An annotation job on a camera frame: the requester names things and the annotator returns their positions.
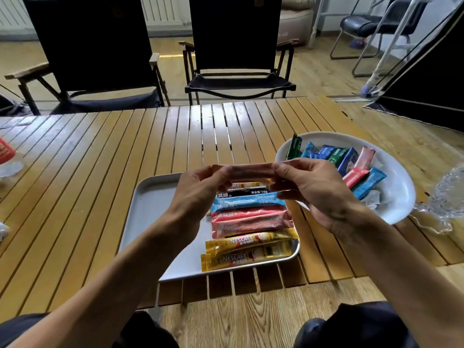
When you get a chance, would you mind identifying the person's left hand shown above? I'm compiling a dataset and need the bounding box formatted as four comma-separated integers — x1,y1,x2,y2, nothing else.
165,164,234,243

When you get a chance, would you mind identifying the person's right hand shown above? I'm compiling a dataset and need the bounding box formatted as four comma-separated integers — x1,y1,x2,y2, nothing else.
269,158,367,236

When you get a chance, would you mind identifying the white round bowl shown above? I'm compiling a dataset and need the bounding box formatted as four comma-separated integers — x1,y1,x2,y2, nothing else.
274,131,417,225

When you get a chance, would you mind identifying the beige inflatable sofa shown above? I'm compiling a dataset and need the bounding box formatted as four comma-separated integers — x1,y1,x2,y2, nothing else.
277,0,317,46

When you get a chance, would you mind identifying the black fabric backdrop panel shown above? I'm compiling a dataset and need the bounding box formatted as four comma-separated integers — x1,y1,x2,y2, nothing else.
362,0,464,133
0,83,33,117

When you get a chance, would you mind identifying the white metal frame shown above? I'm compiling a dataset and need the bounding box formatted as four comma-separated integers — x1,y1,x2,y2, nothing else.
308,0,432,97

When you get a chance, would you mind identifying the person's right leg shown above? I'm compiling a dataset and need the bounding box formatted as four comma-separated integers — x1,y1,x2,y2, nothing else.
293,301,421,348

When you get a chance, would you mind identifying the person's leg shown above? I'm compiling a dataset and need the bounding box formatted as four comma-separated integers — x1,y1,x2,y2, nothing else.
293,301,421,348
0,311,180,348

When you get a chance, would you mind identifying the grey rectangular tray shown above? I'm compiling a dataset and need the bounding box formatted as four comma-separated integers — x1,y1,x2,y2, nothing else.
118,173,302,283

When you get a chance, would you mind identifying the person's left forearm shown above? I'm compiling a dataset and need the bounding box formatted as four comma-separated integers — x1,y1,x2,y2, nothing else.
7,213,196,348

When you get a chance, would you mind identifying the person's left leg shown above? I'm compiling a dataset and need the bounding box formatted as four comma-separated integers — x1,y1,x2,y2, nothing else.
0,311,180,348

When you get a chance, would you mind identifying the black folding chair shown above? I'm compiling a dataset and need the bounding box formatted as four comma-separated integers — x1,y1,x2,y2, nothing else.
178,0,299,105
4,0,171,116

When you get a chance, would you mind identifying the white wall radiator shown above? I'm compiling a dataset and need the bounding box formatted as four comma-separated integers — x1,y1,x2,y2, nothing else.
0,0,191,28

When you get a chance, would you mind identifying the clear bottle with red cap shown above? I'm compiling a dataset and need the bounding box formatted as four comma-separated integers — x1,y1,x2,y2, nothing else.
0,136,25,178

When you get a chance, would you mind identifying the small white pen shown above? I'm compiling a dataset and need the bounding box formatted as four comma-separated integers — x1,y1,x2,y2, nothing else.
0,116,37,129

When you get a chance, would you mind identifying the person's right forearm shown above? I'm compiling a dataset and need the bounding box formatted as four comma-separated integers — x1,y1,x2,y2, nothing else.
333,210,464,348

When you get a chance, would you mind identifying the clear patterned glass cup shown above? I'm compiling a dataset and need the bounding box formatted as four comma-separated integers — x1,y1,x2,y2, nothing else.
413,166,464,234

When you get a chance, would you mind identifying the black office chair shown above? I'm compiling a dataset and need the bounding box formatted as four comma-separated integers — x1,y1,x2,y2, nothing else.
330,0,432,77

